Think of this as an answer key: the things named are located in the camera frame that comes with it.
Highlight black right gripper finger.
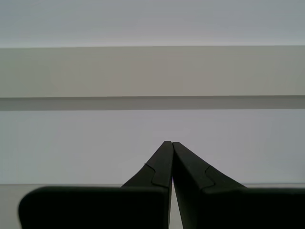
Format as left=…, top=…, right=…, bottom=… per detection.
left=172, top=141, right=305, bottom=229
left=18, top=140, right=173, bottom=229

